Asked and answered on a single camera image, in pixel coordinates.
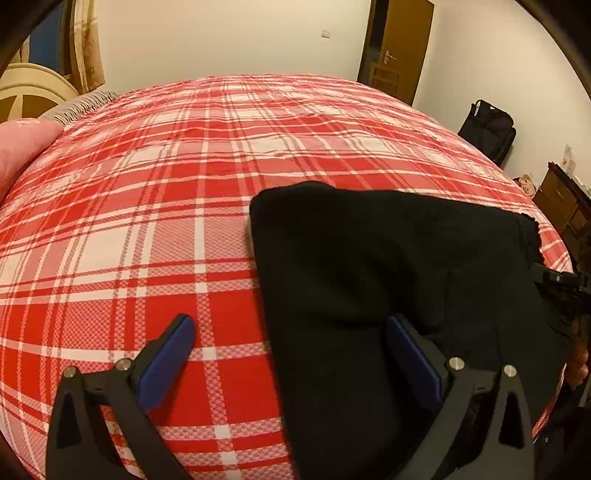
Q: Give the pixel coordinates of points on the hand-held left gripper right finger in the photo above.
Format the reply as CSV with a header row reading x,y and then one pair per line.
x,y
413,364

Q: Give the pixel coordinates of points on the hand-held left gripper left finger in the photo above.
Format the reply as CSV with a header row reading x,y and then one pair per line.
x,y
168,364

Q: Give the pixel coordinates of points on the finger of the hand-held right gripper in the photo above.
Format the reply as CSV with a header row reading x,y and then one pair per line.
x,y
561,279

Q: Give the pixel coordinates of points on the black pants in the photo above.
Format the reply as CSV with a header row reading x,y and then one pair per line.
x,y
369,258

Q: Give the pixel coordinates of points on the person's right hand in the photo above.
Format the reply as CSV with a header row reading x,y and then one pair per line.
x,y
581,364

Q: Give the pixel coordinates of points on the dark wooden dresser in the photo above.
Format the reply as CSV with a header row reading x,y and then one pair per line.
x,y
561,203

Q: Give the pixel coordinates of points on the pink clothes pile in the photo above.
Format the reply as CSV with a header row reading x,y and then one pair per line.
x,y
525,185

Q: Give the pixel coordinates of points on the white card on dresser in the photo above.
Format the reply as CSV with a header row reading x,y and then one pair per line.
x,y
569,159

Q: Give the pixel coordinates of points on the person's dark clothing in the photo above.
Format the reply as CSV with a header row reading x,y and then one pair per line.
x,y
563,438

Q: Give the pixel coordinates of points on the red plaid bed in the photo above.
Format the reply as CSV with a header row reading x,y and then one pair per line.
x,y
138,207

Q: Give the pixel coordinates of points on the black suitcase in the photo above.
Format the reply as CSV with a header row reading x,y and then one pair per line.
x,y
489,131

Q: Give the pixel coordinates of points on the pink pillow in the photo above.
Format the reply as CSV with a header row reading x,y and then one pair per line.
x,y
23,147

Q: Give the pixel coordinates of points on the striped pillow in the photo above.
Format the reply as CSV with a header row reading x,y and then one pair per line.
x,y
78,107

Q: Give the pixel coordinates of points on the brown wooden door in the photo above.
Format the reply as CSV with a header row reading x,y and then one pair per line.
x,y
406,46

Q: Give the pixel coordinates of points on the cream headboard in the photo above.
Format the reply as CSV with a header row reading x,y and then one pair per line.
x,y
32,92

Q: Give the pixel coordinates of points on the beige patterned curtain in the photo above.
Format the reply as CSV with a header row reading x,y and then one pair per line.
x,y
87,41

